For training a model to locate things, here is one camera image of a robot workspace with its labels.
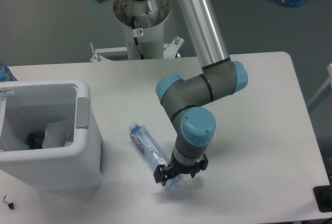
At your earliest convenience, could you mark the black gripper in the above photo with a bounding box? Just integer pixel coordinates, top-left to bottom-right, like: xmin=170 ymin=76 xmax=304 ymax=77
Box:
xmin=154 ymin=154 xmax=209 ymax=186

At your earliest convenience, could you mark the clear plastic water bottle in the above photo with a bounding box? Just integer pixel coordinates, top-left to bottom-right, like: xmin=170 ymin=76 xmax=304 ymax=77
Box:
xmin=128 ymin=122 xmax=170 ymax=173

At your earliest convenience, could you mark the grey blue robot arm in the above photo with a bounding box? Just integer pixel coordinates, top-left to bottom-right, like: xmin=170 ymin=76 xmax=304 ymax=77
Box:
xmin=91 ymin=0 xmax=248 ymax=185

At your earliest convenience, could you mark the white plastic trash can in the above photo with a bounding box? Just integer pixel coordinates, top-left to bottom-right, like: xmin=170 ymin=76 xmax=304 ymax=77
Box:
xmin=1 ymin=79 xmax=103 ymax=190

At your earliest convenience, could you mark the black device at table corner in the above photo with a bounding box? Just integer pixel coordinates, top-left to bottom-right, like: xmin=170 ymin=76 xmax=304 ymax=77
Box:
xmin=313 ymin=185 xmax=331 ymax=213

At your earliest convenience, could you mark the blue yellow snack wrapper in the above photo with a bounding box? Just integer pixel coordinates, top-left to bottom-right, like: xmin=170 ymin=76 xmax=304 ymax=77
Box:
xmin=28 ymin=132 xmax=45 ymax=150

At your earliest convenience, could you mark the blue bottle at left edge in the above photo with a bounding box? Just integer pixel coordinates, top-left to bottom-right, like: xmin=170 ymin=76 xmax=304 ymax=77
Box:
xmin=0 ymin=63 xmax=17 ymax=82

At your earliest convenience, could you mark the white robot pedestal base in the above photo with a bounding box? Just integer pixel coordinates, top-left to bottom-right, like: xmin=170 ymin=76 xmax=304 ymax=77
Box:
xmin=90 ymin=0 xmax=184 ymax=62

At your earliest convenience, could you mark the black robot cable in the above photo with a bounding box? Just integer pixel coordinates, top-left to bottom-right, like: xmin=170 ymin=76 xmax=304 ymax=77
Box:
xmin=131 ymin=15 xmax=145 ymax=60

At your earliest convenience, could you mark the white frame at right edge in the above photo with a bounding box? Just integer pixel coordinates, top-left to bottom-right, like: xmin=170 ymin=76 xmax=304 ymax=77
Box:
xmin=307 ymin=63 xmax=331 ymax=113

